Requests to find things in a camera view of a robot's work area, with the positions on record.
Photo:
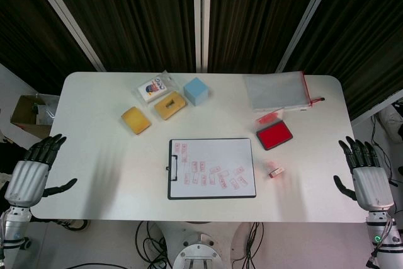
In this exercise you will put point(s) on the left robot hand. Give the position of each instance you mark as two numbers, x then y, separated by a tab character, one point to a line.
26	180

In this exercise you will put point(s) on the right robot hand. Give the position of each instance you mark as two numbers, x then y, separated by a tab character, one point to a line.
373	187

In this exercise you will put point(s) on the small clear stamp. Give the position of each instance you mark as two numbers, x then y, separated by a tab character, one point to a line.
276	172

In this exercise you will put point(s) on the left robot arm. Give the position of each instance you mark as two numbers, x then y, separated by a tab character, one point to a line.
14	237

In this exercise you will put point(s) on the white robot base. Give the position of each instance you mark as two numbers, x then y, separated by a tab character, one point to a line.
200	251

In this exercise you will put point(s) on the bystander black garment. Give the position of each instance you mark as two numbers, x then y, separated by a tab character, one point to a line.
9	155

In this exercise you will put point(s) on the white black sneaker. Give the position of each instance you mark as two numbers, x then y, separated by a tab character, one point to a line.
74	224

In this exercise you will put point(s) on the open cardboard box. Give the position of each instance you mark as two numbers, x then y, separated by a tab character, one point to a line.
25	114

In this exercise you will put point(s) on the red ink pad tray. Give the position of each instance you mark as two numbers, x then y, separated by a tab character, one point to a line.
274	134

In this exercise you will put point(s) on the plain yellow sponge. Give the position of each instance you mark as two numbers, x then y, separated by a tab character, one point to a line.
136	121

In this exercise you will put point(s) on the clear ink pad lid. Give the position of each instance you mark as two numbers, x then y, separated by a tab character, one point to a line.
269	117

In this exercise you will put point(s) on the mesh zip pouch red trim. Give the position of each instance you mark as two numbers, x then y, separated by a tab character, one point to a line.
275	92

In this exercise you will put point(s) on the black clipboard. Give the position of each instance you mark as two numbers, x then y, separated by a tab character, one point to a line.
168	187

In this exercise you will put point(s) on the white paper with red stamps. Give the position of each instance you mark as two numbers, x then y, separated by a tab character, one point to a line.
220	162

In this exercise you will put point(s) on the yellow sponge with hole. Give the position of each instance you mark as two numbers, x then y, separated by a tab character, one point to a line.
163	108

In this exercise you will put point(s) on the packaged card box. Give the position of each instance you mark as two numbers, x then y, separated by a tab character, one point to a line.
154	89

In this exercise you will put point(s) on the blue foam cube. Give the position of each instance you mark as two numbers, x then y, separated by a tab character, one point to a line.
196	91

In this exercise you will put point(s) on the white partition foot rail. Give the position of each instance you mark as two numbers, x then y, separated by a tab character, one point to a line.
374	108

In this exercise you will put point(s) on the white partition post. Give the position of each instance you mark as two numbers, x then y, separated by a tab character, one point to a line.
201	17
66	18
307	20

